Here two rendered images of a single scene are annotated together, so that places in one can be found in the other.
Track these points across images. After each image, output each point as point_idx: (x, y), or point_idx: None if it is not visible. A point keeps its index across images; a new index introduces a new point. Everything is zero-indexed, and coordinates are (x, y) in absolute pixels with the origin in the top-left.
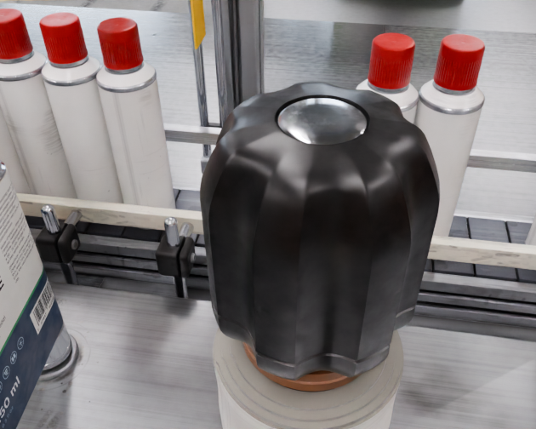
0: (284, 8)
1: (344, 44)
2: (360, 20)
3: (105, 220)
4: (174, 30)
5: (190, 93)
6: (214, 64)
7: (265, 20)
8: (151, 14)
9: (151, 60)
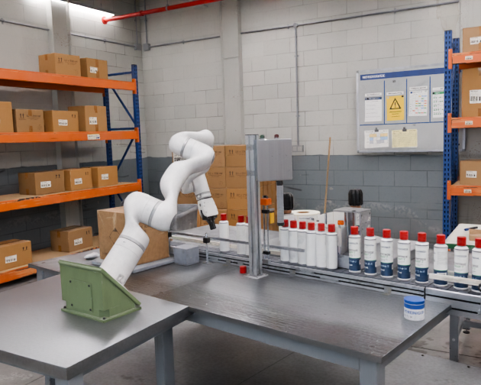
0: (173, 308)
1: (179, 292)
2: (154, 299)
3: None
4: (231, 308)
5: (250, 289)
6: (232, 295)
7: (190, 305)
8: (234, 315)
9: (253, 299)
